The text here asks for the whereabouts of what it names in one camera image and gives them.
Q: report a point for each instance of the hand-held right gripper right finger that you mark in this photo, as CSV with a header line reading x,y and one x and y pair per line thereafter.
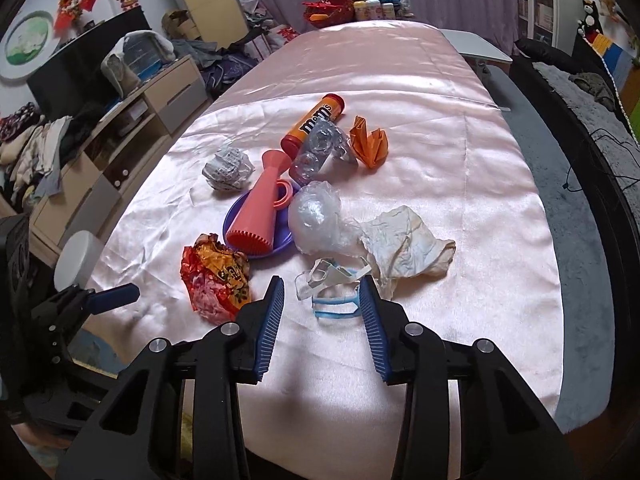
x,y
374,330

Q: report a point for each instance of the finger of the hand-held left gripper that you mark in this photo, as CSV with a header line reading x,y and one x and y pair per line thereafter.
x,y
115,297

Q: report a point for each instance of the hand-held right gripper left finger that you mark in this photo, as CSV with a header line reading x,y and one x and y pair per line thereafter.
x,y
267,330

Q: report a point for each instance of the white trash bin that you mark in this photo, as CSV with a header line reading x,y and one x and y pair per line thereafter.
x,y
77,257

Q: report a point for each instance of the clear blue plastic packaging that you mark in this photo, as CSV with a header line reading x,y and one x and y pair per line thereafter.
x,y
320,277

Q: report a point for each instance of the red gold foil wrapper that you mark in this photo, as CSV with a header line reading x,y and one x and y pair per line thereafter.
x,y
215,275

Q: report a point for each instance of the white paper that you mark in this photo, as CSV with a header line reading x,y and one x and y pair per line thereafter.
x,y
410,250

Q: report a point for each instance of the purple plastic plate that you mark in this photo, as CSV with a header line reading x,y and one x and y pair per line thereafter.
x,y
282,237

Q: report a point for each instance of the clear plastic bag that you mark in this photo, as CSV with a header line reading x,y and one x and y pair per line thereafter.
x,y
315,220

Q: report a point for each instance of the pink ridged plastic cup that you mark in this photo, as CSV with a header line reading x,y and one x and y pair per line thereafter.
x,y
255,210

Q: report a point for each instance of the newspaper ball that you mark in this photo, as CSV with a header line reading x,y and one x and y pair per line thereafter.
x,y
227,167

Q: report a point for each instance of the crushed clear plastic bottle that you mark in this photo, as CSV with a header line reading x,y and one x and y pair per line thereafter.
x,y
312,157

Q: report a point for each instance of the orange paper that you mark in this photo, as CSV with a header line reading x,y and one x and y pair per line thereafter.
x,y
370,145

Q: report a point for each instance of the orange candy tube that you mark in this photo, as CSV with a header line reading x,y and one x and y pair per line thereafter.
x,y
310,125

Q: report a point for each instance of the pile of clothes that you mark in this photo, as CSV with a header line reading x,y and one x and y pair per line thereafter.
x,y
35,155

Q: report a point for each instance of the pink satin tablecloth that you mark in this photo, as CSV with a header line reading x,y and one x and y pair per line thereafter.
x,y
425,160

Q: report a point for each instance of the wooden television cabinet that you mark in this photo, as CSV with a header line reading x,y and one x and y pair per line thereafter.
x,y
155,102

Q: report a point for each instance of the black television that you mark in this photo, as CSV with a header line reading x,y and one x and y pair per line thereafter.
x,y
85,70

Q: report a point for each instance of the cloth covered blue cage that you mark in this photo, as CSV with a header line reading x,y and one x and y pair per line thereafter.
x,y
135,60

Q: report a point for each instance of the dark purple bag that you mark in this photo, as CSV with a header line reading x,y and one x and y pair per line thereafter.
x,y
225,67

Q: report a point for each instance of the red flower decoration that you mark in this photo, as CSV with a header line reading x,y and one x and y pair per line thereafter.
x,y
75,7

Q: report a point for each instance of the cardboard box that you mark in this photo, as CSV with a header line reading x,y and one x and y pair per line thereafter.
x,y
177,25

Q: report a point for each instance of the black sofa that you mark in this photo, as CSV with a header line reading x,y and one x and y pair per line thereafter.
x,y
560,110

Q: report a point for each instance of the red white bag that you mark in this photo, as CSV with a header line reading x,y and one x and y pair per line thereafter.
x,y
285,37

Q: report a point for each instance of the white folding table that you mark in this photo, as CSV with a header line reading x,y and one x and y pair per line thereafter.
x,y
475,45

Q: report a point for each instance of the grey fluffy blanket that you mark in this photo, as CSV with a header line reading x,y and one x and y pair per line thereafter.
x,y
575,100

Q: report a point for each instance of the small white plastic bottle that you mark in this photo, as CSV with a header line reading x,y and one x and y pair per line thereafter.
x,y
388,11

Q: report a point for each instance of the yellow plastic bottle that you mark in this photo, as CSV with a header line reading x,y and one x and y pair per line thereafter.
x,y
359,11

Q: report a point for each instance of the red basket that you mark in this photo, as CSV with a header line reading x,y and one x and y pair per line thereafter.
x,y
330,10

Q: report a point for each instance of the black cushion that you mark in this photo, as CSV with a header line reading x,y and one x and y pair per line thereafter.
x,y
537,49

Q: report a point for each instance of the dark cloth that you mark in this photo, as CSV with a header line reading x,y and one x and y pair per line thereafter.
x,y
592,87

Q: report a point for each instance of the colourful knit blanket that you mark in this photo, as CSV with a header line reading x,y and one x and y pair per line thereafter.
x,y
612,55

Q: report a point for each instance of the white bookshelf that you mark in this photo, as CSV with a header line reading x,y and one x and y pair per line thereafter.
x,y
537,0

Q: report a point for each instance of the round green wall picture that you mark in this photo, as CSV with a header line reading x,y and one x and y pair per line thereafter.
x,y
27,45

